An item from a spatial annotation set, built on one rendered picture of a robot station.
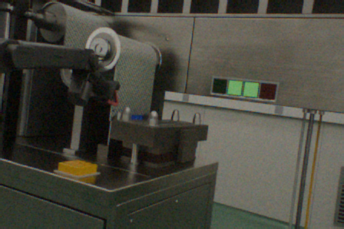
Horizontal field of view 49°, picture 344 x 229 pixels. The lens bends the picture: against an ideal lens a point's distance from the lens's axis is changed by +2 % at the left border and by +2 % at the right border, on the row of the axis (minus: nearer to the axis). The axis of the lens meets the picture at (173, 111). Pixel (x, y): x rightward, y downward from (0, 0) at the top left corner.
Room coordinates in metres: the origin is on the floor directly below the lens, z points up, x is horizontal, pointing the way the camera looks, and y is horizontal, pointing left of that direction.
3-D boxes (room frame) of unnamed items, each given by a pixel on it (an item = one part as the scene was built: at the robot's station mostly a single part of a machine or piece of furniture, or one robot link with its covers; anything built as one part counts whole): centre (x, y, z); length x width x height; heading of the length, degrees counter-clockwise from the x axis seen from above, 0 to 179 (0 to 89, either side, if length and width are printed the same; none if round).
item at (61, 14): (1.48, 0.41, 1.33); 0.25 x 0.14 x 0.14; 151
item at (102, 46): (1.23, 0.26, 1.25); 0.07 x 0.02 x 0.07; 61
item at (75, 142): (1.23, 0.31, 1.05); 0.06 x 0.05 x 0.31; 151
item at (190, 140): (1.27, -0.07, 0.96); 0.10 x 0.03 x 0.11; 151
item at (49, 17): (1.35, 0.49, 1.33); 0.06 x 0.06 x 0.06; 61
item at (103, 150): (1.33, 0.15, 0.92); 0.28 x 0.04 x 0.04; 151
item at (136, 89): (1.32, 0.15, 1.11); 0.23 x 0.01 x 0.18; 151
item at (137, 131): (1.30, 0.02, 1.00); 0.40 x 0.16 x 0.06; 151
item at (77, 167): (0.96, 0.23, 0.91); 0.07 x 0.07 x 0.02; 61
